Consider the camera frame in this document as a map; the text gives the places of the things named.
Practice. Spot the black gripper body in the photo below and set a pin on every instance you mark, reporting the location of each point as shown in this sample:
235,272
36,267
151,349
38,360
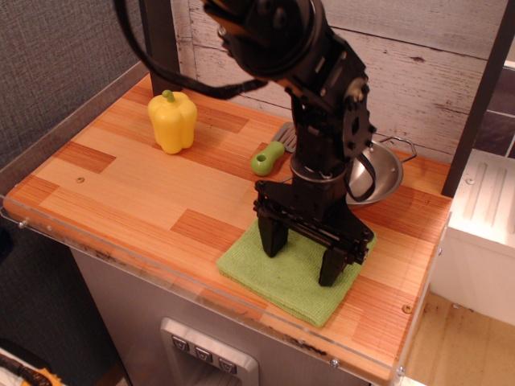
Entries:
315,206

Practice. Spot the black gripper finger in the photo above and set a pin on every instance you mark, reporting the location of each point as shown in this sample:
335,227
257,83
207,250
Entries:
274,235
333,263

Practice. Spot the green cloth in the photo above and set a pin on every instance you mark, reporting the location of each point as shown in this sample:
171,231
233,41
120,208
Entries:
291,279

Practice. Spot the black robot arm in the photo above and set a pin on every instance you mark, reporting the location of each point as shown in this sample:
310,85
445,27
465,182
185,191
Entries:
291,44

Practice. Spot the clear acrylic edge guard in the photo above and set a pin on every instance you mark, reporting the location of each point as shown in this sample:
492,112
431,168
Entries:
177,245

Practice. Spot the silver button panel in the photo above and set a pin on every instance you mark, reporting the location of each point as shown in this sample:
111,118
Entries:
198,359

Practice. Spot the yellow toy bell pepper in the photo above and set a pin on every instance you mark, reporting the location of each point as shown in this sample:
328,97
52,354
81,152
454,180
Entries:
173,118

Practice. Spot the grey toy kitchen cabinet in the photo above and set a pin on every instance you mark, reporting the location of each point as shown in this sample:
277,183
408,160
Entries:
133,308

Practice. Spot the yellow object bottom left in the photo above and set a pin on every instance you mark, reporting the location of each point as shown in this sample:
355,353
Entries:
39,377

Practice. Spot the grey spatula green handle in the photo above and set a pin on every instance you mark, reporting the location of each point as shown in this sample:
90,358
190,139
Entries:
284,141

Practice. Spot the steel bowl with handles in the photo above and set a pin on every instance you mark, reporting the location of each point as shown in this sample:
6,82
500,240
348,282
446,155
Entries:
388,167

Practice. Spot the dark right upright post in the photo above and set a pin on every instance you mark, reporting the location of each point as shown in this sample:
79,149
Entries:
490,77

